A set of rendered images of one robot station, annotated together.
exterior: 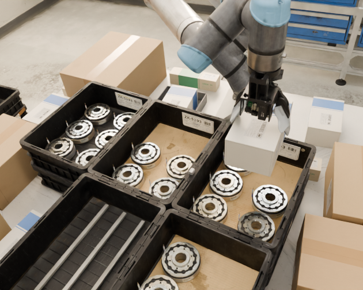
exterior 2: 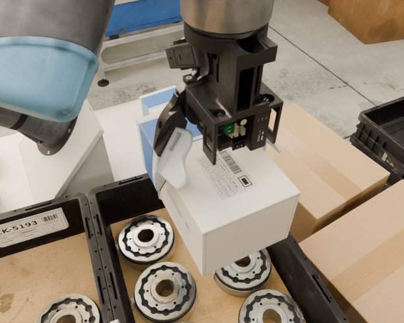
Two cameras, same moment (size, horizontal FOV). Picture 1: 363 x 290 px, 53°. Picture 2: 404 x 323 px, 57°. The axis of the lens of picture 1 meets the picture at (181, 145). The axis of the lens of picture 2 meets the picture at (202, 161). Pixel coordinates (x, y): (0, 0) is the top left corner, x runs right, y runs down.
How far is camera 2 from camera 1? 0.60 m
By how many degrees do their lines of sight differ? 38
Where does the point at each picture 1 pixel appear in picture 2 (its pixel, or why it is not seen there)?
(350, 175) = (281, 161)
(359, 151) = not seen: hidden behind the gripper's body
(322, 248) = (359, 274)
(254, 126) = (218, 171)
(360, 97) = (132, 88)
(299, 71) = not seen: hidden behind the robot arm
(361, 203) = (324, 184)
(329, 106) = (167, 98)
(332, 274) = (403, 299)
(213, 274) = not seen: outside the picture
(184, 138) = (20, 268)
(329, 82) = (93, 88)
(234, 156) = (224, 249)
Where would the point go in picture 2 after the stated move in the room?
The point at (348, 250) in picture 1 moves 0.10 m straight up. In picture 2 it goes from (378, 251) to (399, 218)
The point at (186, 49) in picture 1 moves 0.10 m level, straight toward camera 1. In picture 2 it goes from (8, 54) to (129, 124)
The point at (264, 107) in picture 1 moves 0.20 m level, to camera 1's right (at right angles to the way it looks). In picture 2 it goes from (266, 116) to (345, 33)
